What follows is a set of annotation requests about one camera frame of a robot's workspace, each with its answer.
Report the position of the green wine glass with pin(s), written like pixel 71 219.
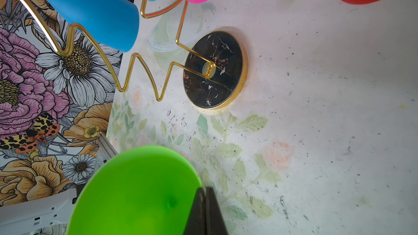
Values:
pixel 148 190

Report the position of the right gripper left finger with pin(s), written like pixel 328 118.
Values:
pixel 196 223

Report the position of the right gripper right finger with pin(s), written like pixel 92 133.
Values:
pixel 215 224

